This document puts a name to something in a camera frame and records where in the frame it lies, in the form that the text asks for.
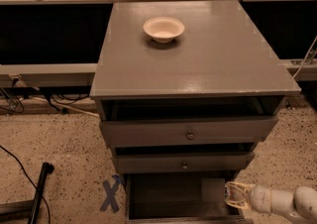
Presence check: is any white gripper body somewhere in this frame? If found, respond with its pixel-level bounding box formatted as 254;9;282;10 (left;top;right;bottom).
249;185;271;213

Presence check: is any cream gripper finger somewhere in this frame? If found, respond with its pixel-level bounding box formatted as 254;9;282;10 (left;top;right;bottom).
226;181;256;189
227;201;251;210

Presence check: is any clear plastic water bottle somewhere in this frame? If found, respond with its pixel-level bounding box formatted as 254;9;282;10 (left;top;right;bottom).
225;184;249;203

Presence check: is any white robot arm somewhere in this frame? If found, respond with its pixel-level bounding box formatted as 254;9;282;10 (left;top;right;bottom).
225;181;317;224

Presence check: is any grey bottom drawer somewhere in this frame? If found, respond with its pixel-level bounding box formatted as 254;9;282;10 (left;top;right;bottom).
126;171;248;224

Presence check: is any grey drawer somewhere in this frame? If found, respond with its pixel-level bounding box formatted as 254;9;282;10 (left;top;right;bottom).
100;116;277;148
113;152;255;173
126;171;248;224

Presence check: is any grey top drawer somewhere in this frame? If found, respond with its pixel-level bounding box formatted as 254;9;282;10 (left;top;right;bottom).
100;116;277;148

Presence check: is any grey wooden drawer cabinet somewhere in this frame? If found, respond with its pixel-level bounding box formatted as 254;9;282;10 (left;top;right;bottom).
89;0;302;224

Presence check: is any grey middle drawer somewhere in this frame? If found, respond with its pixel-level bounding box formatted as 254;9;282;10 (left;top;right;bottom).
113;152;255;173

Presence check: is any blue tape cross mark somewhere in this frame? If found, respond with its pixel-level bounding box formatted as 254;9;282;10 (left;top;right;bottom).
100;174;122;213

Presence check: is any white paper bowl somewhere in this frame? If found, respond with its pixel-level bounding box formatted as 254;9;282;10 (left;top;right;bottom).
143;17;185;44

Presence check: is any black metal stand leg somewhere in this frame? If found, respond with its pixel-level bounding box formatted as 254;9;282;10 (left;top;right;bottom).
28;163;53;224

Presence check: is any white cable on right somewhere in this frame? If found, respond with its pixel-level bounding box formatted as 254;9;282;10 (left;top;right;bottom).
291;36;317;80

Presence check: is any black floor cable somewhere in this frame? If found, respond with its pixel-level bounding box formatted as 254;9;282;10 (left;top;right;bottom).
0;144;53;224

